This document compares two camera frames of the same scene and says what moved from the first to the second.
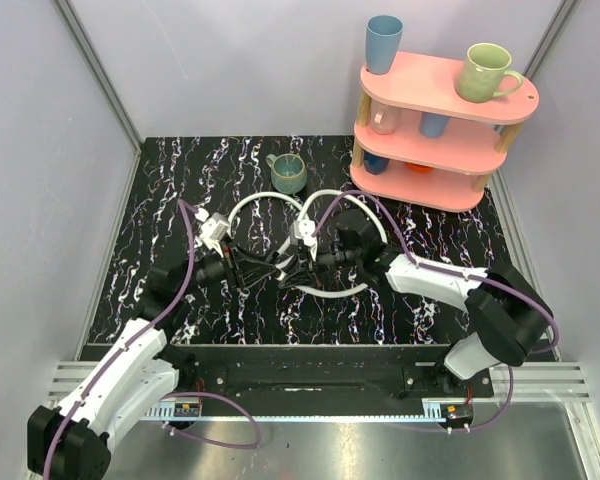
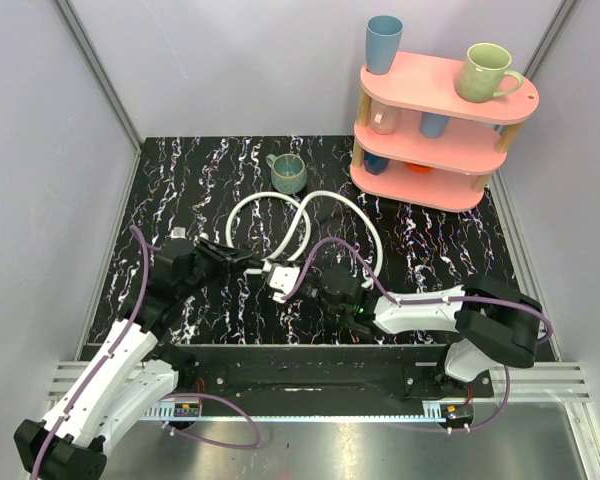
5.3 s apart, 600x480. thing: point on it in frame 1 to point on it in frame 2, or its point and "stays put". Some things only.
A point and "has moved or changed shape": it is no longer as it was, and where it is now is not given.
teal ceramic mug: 288,172 stays put
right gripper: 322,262 to 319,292
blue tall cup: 382,40 stays put
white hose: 280,272 has moved or changed shape
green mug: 482,72 stays put
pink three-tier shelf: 418,141 stays put
